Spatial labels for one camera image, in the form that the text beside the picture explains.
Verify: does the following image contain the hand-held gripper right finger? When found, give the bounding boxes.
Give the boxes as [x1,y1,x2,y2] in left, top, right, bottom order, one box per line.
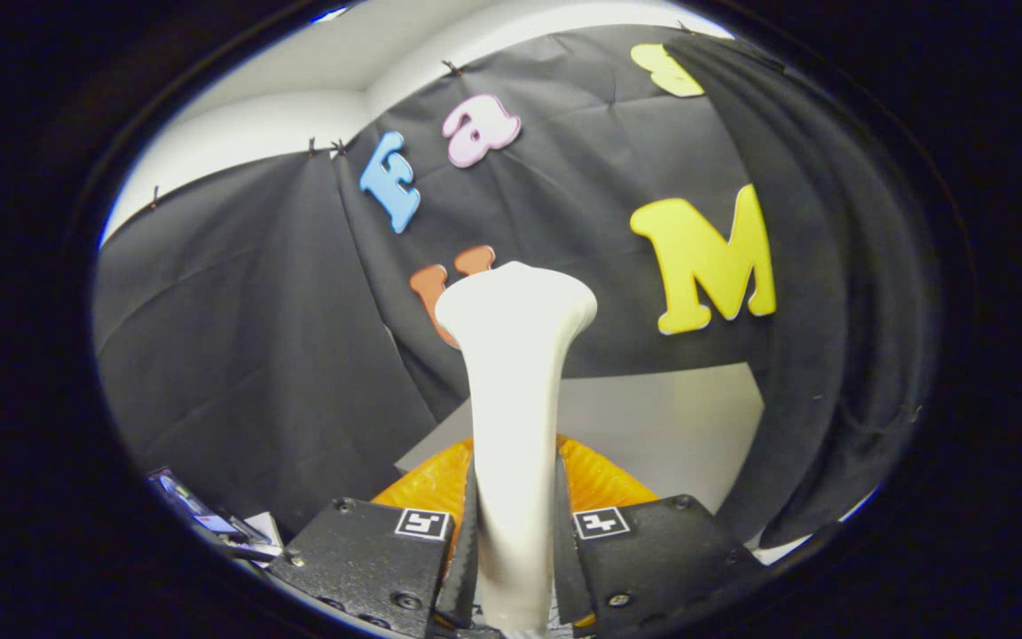
[554,435,769,633]

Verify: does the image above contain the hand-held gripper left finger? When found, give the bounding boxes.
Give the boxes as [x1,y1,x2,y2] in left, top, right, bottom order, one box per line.
[267,435,481,639]

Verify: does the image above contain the white garment steamer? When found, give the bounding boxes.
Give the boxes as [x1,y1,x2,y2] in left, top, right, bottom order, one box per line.
[434,261,599,635]

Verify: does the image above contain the black blazer jacket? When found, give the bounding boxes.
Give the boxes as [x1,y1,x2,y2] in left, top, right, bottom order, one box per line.
[666,34,942,549]

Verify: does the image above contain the white paper sheets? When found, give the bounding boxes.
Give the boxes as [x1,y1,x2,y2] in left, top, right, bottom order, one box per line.
[243,511,287,549]

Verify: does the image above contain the grey drawer cabinet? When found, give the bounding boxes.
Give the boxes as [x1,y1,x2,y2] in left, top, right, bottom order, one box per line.
[394,362,767,516]

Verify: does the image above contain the lit display screen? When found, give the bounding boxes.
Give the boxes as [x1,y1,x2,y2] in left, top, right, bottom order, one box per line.
[149,468,277,562]

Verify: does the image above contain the black backdrop cloth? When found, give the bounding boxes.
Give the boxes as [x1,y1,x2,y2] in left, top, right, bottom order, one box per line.
[90,25,774,538]

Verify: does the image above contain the row of black cloth clips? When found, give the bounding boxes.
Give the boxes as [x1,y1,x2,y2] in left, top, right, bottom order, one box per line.
[149,20,691,210]

